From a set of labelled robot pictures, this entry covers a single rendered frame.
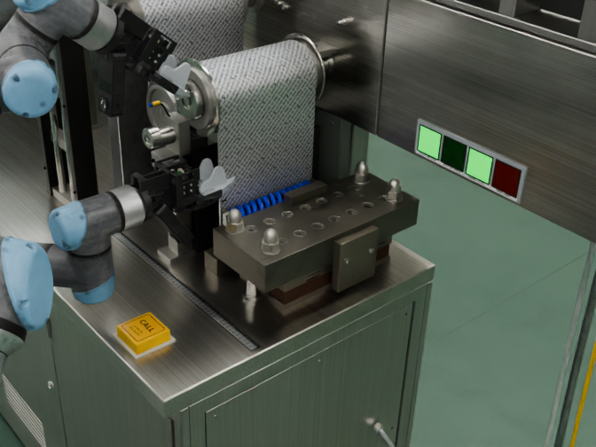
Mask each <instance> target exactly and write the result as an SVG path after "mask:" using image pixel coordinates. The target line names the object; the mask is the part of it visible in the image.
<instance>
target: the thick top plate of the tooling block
mask: <svg viewBox="0 0 596 447"><path fill-rule="evenodd" d="M353 177H354V175H352V176H348V177H345V178H343V179H341V180H338V181H336V182H333V183H330V184H328V185H327V187H326V192H324V193H322V194H319V195H318V196H315V197H312V198H310V199H307V200H304V201H302V202H299V203H296V204H294V205H292V206H291V205H289V204H287V203H286V202H284V201H282V202H280V203H278V204H276V205H273V206H270V207H268V208H265V209H262V210H259V211H257V212H254V213H253V214H250V215H247V216H243V217H242V219H243V226H244V228H245V231H244V232H243V233H241V234H239V235H231V234H229V233H227V232H226V231H225V227H226V226H224V225H220V226H217V227H216V228H213V244H214V255H215V256H216V257H217V258H219V259H220V260H221V261H223V262H224V263H226V264H227V265H228V266H229V267H231V268H232V269H233V270H235V271H236V272H237V273H238V274H239V275H241V276H242V277H243V278H245V279H246V280H248V281H249V282H250V283H252V284H253V285H254V286H256V287H257V288H259V289H260V290H261V291H263V292H264V293H267V292H269V291H270V290H273V289H275V288H277V287H279V286H283V285H284V284H286V283H288V282H290V281H293V280H295V279H297V278H299V277H302V276H304V275H306V274H308V273H310V272H313V271H315V270H317V269H319V268H322V267H324V266H326V265H327V264H329V263H332V262H333V245H334V241H335V240H337V239H340V238H342V237H344V236H347V235H349V234H350V233H352V232H355V231H358V230H361V229H363V228H365V227H366V226H369V225H371V224H372V225H374V226H376V227H377V228H379V235H378V241H381V240H383V239H385V238H387V237H390V236H392V235H394V234H396V233H398V232H400V231H403V230H405V229H407V228H409V227H412V226H413V225H415V224H417V217H418V210H419V203H420V199H418V198H416V197H414V196H412V195H410V194H409V193H408V192H405V191H403V200H402V201H400V202H389V201H387V200H385V195H386V190H387V187H388V182H386V181H384V180H383V179H381V178H379V177H377V176H375V175H373V174H372V173H370V183H369V184H356V183H354V182H353ZM269 228H273V229H275V230H276V231H277V233H278V240H279V247H280V252H279V253H278V254H277V255H265V254H263V253H262V252H261V246H262V239H263V234H264V232H265V231H266V230H267V229H269Z"/></svg>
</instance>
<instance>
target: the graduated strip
mask: <svg viewBox="0 0 596 447"><path fill-rule="evenodd" d="M114 236H115V237H116V238H117V239H118V240H119V241H120V242H121V243H122V244H124V245H125V246H126V247H127V248H128V249H130V250H131V251H132V252H133V253H134V254H136V255H137V256H138V257H139V258H141V259H142V260H143V261H144V262H145V263H147V264H148V265H149V266H150V267H151V268H153V269H154V270H155V271H156V272H158V273H159V274H160V275H161V276H162V277H163V278H165V279H166V280H167V281H168V282H169V283H170V284H171V285H172V286H174V287H175V288H176V289H177V290H178V291H179V292H181V293H182V294H183V295H184V296H186V297H187V298H188V299H189V300H190V301H192V302H193V303H194V304H195V305H196V306H198V307H199V308H200V309H201V310H203V311H204V312H205V313H206V314H207V315H209V316H210V317H211V318H212V319H213V320H215V321H216V322H217V324H219V325H220V326H221V327H222V328H223V329H225V330H226V331H227V332H228V333H229V334H231V335H232V336H233V337H234V338H235V339H237V340H238V341H239V342H240V343H242V344H243V345H244V346H245V347H246V348H247V349H249V350H250V351H253V350H255V349H258V348H260V347H261V346H260V345H259V344H257V343H256V342H255V341H253V340H252V339H251V338H250V337H249V336H247V335H246V334H245V333H244V332H242V331H241V330H240V329H239V328H238V327H236V326H235V325H234V324H233V323H232V322H231V321H230V320H229V319H227V318H226V317H225V316H224V315H222V314H221V313H220V312H219V311H217V310H216V309H215V308H214V307H212V306H211V305H210V304H209V303H208V302H206V301H205V300H204V299H203V298H201V297H200V296H199V295H198V294H196V293H195V292H194V291H193V290H191V288H190V287H188V286H187V285H186V284H185V283H184V282H183V281H181V280H180V279H179V278H177V277H176V276H175V275H174V274H173V273H171V272H170V271H169V270H168V269H166V268H165V267H164V266H163V265H161V264H160V263H159V262H158V261H156V260H155V259H154V258H153V257H152V256H150V255H149V254H148V253H147V252H146V251H145V250H144V249H143V248H141V247H140V246H139V245H138V244H136V243H135V242H134V241H133V240H132V239H130V238H129V237H128V236H127V235H125V234H124V233H123V232H119V233H116V234H114Z"/></svg>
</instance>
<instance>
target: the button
mask: <svg viewBox="0 0 596 447"><path fill-rule="evenodd" d="M116 327H117V335H118V337H119V338H120V339H121V340H122V341H123V342H125V343H126V344H127V345H128V346H129V347H130V348H131V349H132V350H133V351H134V352H135V353H136V354H137V355H138V354H140V353H143V352H145V351H147V350H149V349H152V348H154V347H156V346H158V345H160V344H162V343H164V342H166V341H169V340H170V330H169V329H168V328H167V327H166V326H165V325H164V324H162V322H161V321H160V320H159V319H158V318H156V317H155V316H154V315H153V314H152V313H151V312H147V313H145V314H144V315H141V316H139V317H137V318H133V319H131V320H129V321H127V322H125V323H122V324H120V325H118V326H116Z"/></svg>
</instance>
